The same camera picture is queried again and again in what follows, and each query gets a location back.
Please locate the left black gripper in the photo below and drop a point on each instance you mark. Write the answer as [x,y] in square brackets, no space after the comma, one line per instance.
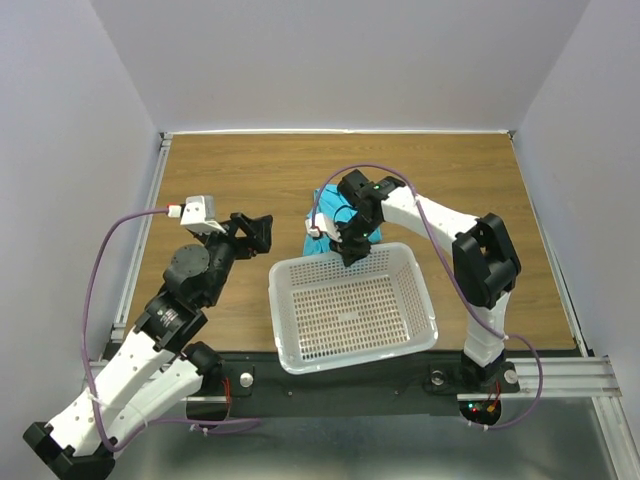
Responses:
[238,233]

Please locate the turquoise t shirt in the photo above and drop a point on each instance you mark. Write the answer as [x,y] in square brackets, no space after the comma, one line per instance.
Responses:
[332,201]

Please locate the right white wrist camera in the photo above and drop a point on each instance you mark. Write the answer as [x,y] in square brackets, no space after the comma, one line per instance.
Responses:
[320,225]

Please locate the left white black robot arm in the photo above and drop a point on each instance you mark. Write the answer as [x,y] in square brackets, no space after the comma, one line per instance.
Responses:
[158,363]

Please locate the white plastic basket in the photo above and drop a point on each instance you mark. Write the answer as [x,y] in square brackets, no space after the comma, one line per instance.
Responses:
[327,316]

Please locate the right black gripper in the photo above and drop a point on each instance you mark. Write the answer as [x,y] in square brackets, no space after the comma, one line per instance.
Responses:
[353,245]

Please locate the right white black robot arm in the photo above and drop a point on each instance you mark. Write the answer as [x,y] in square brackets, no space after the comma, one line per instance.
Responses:
[476,252]

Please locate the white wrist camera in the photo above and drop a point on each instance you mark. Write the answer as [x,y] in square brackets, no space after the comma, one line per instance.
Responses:
[197,215]
[320,225]

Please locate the aluminium frame rail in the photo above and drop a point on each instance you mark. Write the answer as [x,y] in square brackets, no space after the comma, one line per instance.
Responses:
[101,180]

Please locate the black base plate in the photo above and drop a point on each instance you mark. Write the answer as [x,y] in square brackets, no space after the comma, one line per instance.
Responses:
[255,385]

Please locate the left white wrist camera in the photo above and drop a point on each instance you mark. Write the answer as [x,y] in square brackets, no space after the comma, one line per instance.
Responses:
[197,215]

